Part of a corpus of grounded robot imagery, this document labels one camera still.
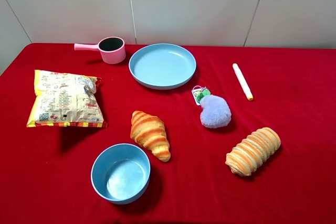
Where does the red tablecloth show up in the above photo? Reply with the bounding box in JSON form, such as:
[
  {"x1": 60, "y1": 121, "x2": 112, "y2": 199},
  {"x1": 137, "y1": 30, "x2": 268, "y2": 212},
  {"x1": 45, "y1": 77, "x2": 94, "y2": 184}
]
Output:
[{"x1": 1, "y1": 44, "x2": 335, "y2": 223}]

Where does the white marker with yellow cap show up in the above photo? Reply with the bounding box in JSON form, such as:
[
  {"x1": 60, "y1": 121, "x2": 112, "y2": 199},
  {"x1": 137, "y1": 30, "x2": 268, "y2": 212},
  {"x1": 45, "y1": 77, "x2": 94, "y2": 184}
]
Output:
[{"x1": 233, "y1": 63, "x2": 254, "y2": 101}]

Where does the blue plate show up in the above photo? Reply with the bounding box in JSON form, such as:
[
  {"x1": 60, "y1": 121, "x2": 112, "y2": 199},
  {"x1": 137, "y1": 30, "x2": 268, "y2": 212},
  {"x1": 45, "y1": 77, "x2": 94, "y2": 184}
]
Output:
[{"x1": 129, "y1": 43, "x2": 197, "y2": 90}]

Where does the yellow snack bag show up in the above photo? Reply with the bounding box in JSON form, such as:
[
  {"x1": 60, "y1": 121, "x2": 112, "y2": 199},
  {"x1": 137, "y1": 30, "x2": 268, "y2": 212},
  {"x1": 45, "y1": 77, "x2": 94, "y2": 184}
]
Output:
[{"x1": 27, "y1": 70, "x2": 107, "y2": 128}]

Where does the pink saucepan with handle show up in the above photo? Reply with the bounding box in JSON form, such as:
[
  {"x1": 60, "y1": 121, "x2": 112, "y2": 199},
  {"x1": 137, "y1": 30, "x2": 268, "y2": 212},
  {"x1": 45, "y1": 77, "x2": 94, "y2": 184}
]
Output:
[{"x1": 74, "y1": 37, "x2": 126, "y2": 64}]

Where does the purple plush keychain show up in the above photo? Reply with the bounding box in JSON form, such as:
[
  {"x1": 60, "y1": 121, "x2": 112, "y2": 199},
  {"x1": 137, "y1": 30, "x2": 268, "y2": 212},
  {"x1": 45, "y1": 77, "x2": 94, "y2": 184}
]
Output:
[{"x1": 192, "y1": 86, "x2": 232, "y2": 129}]

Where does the blue bowl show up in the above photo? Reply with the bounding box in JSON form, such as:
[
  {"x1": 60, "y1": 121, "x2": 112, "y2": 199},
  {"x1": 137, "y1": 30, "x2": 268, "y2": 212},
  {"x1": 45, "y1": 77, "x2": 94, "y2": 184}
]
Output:
[{"x1": 91, "y1": 143, "x2": 151, "y2": 205}]

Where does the striped bread roll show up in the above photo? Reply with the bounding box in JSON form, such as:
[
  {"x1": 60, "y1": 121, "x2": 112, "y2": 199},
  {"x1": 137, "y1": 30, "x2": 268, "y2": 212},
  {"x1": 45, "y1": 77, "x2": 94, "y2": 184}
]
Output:
[{"x1": 225, "y1": 127, "x2": 281, "y2": 177}]

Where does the striped croissant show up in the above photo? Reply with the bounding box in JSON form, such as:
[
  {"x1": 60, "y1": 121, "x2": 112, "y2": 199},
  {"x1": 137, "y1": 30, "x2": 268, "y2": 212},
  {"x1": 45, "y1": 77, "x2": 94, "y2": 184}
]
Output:
[{"x1": 130, "y1": 111, "x2": 171, "y2": 162}]

